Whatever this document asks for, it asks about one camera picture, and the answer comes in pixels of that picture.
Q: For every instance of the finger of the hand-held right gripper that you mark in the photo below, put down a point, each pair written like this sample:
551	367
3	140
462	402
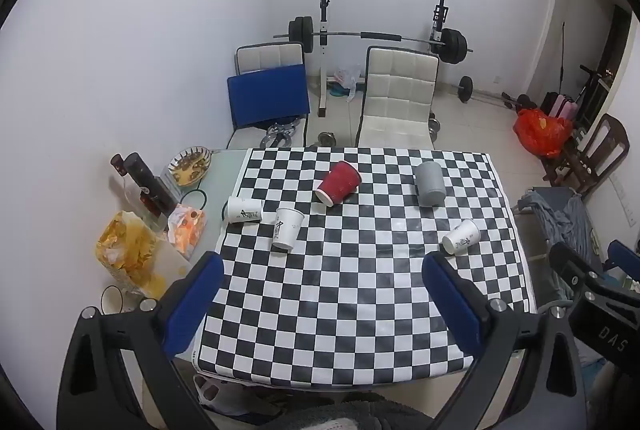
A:
575	272
624	257

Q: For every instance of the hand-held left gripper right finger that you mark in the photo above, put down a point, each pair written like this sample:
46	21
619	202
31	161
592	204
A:
450	305

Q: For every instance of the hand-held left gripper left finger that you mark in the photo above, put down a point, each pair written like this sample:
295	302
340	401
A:
197	295

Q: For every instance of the white printed paper cup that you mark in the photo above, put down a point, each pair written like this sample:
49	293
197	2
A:
245	210
287	230
462	237

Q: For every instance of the grey cup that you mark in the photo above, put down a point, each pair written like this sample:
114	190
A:
430	182

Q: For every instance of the red paper cup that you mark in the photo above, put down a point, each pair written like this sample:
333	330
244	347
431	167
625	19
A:
340	182

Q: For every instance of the grey cloth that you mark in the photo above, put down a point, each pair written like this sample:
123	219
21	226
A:
565	220

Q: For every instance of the orange snack packet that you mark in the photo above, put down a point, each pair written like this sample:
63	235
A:
186	227

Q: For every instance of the yellow snack bag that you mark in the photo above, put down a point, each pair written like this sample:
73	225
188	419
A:
127	250

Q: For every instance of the plastic bag under table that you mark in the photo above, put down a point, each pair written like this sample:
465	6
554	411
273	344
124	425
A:
212	392

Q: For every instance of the black white checkered mat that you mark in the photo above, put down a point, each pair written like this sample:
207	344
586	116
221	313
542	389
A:
350	300

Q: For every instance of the dark wooden chair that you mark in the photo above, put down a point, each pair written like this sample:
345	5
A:
607	144

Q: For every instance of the dark bottle with red label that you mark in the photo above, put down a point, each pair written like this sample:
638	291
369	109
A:
150	187

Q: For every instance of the bowl of food scraps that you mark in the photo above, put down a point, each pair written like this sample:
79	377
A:
189	165

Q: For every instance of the red plastic bag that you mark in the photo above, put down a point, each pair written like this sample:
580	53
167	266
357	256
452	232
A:
542	132

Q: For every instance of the pink suitcase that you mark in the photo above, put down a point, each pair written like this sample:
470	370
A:
565	106

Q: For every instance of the chrome weight plate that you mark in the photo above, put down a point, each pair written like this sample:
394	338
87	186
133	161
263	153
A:
434	127
327	139

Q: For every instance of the black kick scooter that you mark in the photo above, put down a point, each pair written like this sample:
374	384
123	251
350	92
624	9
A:
590	82

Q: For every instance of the chrome dumbbell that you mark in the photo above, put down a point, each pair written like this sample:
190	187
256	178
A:
279	133

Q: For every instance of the blue cushion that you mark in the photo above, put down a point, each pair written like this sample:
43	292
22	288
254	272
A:
267	97

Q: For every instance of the white padded chair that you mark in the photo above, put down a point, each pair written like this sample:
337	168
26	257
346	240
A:
397	99
270	55

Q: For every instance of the small black dumbbell bar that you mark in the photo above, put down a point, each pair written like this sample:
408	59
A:
466	88

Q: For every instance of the white plastic bag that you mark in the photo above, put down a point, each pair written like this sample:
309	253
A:
347	77

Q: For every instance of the black barbell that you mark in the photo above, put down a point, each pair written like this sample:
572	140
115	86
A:
452	44

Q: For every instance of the barbell on rack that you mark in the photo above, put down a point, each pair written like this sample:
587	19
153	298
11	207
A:
324	59

